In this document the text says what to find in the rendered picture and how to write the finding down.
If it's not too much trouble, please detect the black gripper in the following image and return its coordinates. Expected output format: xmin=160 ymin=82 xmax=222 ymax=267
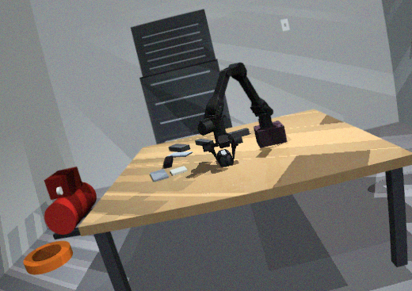
xmin=202 ymin=128 xmax=243 ymax=162

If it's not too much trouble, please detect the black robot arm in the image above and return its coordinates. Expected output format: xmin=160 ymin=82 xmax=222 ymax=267
xmin=197 ymin=63 xmax=273 ymax=149

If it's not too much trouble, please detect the white rectangular block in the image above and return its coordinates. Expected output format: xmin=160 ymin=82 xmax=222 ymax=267
xmin=170 ymin=167 xmax=187 ymax=176

